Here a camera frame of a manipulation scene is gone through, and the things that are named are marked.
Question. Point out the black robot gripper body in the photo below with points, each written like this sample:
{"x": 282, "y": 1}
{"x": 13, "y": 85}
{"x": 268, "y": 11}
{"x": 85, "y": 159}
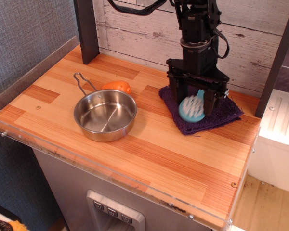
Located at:
{"x": 199, "y": 65}

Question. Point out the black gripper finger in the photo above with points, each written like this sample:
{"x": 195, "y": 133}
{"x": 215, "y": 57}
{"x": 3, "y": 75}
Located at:
{"x": 179, "y": 88}
{"x": 211, "y": 98}

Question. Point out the teal brush white bristles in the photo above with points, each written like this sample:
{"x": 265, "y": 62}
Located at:
{"x": 191, "y": 109}

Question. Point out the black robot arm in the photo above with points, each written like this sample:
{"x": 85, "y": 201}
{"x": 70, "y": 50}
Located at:
{"x": 198, "y": 21}

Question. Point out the folded violet towel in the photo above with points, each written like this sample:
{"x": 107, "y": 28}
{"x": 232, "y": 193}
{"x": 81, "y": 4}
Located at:
{"x": 226, "y": 112}

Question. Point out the orange toy carrot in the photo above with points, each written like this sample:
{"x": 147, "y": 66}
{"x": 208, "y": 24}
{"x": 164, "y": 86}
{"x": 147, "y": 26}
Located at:
{"x": 118, "y": 85}

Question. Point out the small stainless steel pan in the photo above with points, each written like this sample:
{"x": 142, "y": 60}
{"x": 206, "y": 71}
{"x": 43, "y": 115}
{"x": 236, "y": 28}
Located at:
{"x": 105, "y": 115}

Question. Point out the silver dispenser button panel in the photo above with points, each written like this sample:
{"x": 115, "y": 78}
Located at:
{"x": 114, "y": 211}

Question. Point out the grey cabinet body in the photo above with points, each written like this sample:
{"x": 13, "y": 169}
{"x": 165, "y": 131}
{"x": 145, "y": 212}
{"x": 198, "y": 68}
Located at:
{"x": 70, "y": 184}

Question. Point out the clear acrylic edge guard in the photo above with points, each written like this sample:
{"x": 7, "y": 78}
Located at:
{"x": 195, "y": 176}

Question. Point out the orange object bottom left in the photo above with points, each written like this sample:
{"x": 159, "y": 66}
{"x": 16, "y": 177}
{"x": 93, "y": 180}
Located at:
{"x": 17, "y": 226}

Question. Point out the dark grey right post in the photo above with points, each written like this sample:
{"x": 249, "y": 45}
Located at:
{"x": 273, "y": 74}

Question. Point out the dark grey post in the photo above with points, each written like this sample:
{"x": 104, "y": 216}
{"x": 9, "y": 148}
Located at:
{"x": 86, "y": 24}
{"x": 273, "y": 74}

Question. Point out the dark grey left post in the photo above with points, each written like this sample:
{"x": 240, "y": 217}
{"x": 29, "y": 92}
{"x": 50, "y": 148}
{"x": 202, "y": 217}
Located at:
{"x": 86, "y": 24}

